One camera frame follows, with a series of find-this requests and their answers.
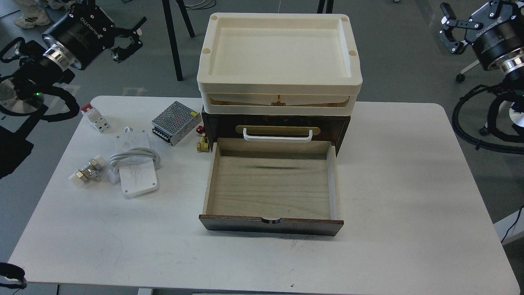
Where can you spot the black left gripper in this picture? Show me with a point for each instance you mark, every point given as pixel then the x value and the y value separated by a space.
pixel 87 30

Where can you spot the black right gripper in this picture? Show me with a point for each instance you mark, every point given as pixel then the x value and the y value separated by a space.
pixel 495 32

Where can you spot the white charger with cable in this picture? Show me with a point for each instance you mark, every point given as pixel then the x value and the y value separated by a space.
pixel 135 163

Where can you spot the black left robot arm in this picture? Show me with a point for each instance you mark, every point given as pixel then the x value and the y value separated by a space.
pixel 30 91

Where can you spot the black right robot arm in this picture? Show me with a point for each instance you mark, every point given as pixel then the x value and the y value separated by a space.
pixel 505 114

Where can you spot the dark wooden cabinet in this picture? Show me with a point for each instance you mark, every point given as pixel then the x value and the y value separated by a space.
pixel 324 128

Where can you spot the red white circuit breaker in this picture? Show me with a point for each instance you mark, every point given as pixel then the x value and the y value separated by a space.
pixel 95 118

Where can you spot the white sneaker of person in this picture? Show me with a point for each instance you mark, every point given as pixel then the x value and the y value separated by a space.
pixel 33 15

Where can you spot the metal mesh power supply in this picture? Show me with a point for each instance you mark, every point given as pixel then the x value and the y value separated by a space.
pixel 175 122

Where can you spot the brass valve fitting white caps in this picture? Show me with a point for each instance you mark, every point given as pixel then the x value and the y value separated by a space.
pixel 89 172

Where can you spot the cream plastic stacked tray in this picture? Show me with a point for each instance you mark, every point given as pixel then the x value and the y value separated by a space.
pixel 279 64

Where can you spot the black stand leg right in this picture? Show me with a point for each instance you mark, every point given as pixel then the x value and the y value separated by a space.
pixel 325 6

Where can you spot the open wooden drawer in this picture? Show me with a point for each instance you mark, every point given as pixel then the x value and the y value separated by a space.
pixel 282 188

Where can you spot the brass valve red handle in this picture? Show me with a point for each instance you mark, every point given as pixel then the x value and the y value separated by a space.
pixel 202 145

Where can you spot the white drawer handle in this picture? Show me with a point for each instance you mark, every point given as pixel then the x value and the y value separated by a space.
pixel 278 139

